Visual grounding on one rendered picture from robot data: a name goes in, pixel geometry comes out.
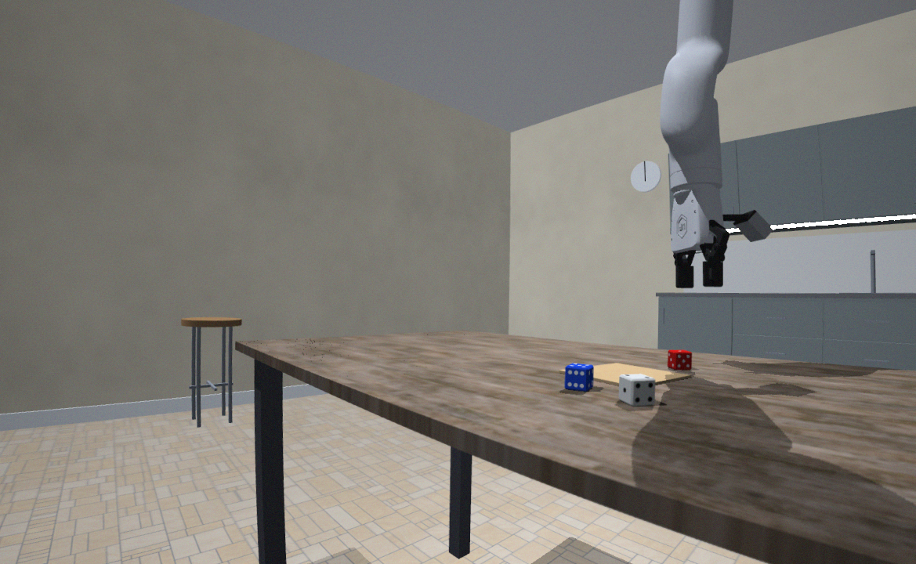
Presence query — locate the blue die with white pips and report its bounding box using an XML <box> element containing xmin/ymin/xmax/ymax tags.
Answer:
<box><xmin>565</xmin><ymin>363</ymin><xmax>594</xmax><ymax>392</ymax></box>

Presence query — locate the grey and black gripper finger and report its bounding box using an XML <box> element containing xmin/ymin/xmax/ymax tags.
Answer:
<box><xmin>700</xmin><ymin>220</ymin><xmax>730</xmax><ymax>287</ymax></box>
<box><xmin>673</xmin><ymin>250</ymin><xmax>696</xmax><ymax>288</ymax></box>

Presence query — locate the beige flat mat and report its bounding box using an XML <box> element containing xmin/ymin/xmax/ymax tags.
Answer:
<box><xmin>594</xmin><ymin>363</ymin><xmax>691</xmax><ymax>386</ymax></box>

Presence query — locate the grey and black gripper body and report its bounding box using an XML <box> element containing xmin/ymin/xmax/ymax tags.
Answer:
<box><xmin>671</xmin><ymin>186</ymin><xmax>724</xmax><ymax>254</ymax></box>

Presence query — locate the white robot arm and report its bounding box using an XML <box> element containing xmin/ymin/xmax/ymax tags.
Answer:
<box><xmin>660</xmin><ymin>0</ymin><xmax>773</xmax><ymax>242</ymax></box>

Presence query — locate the red die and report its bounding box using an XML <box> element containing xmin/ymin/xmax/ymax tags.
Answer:
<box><xmin>668</xmin><ymin>350</ymin><xmax>692</xmax><ymax>370</ymax></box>

